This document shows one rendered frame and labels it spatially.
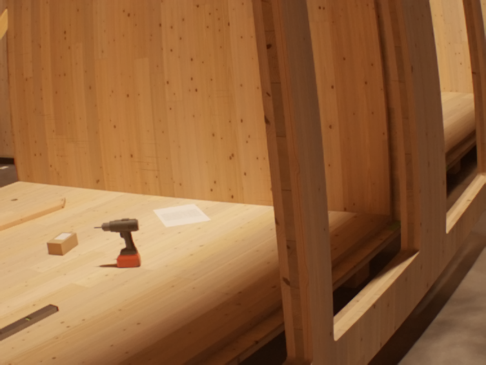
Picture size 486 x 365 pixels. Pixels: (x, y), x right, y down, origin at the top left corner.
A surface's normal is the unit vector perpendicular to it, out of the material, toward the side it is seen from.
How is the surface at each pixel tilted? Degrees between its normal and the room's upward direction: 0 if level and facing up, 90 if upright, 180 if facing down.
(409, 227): 92
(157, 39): 90
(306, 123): 90
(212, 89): 90
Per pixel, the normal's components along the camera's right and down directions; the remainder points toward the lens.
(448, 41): -0.52, 0.23
